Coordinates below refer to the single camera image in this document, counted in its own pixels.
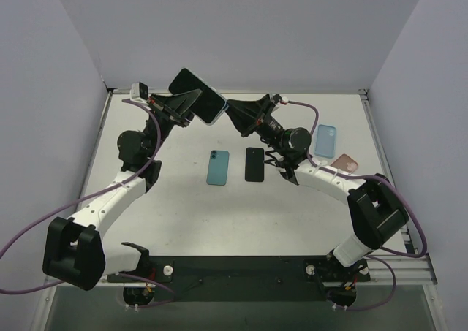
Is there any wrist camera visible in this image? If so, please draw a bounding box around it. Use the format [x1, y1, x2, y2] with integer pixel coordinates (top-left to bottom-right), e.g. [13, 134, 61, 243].
[130, 82, 149, 102]
[270, 94, 289, 107]

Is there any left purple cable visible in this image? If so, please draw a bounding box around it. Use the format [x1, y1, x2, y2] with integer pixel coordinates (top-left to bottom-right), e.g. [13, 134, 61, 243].
[0, 96, 176, 308]

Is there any black phone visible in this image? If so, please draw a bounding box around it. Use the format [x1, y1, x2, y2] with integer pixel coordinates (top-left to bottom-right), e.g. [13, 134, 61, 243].
[244, 147, 265, 183]

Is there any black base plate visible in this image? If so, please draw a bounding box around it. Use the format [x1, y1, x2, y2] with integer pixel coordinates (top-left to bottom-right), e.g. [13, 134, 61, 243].
[108, 256, 370, 302]

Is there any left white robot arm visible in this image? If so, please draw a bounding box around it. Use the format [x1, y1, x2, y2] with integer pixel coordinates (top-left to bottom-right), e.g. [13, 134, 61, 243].
[42, 89, 202, 291]

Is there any dark teal phone case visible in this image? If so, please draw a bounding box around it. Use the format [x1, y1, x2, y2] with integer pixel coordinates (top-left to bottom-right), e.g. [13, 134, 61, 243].
[191, 87, 227, 125]

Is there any light blue phone case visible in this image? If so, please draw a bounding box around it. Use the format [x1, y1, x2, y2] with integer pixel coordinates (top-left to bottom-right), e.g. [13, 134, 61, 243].
[314, 124, 337, 159]

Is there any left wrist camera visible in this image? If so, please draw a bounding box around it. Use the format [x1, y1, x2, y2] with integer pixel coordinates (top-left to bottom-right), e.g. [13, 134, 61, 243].
[130, 82, 149, 102]

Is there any teal phone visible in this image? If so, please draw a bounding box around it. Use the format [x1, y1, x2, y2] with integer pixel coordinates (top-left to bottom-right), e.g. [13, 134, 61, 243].
[206, 150, 230, 186]
[167, 67, 227, 125]

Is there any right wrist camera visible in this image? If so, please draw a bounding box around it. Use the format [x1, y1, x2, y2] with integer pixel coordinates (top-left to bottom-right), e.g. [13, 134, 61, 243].
[270, 94, 289, 107]

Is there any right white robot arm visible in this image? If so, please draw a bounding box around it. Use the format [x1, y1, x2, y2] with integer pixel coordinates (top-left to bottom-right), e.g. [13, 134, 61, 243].
[227, 94, 409, 268]

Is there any aluminium front rail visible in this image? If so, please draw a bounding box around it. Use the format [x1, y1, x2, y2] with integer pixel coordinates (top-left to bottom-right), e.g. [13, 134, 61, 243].
[321, 254, 438, 287]

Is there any pink phone case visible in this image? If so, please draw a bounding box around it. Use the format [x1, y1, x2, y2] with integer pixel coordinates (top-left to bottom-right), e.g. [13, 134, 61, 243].
[331, 153, 358, 174]

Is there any purple cable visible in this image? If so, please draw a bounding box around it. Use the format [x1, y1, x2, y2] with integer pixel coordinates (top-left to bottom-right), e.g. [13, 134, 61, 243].
[0, 96, 176, 308]
[281, 99, 429, 312]

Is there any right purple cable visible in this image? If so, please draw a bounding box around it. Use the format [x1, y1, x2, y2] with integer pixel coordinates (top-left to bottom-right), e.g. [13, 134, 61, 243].
[281, 99, 429, 312]

